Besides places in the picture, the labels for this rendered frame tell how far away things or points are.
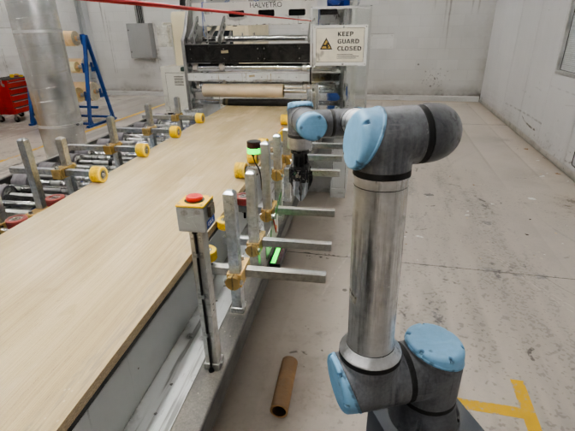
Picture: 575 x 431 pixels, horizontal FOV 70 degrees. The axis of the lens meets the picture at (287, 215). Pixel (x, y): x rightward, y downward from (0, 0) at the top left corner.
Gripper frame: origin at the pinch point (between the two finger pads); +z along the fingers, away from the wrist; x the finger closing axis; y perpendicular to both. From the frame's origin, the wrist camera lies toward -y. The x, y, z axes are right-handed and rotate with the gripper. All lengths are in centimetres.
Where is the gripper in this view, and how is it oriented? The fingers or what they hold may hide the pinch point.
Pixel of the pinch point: (300, 197)
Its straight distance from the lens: 160.0
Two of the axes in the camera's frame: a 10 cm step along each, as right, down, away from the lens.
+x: 9.9, 0.5, -1.4
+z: 0.2, 9.1, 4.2
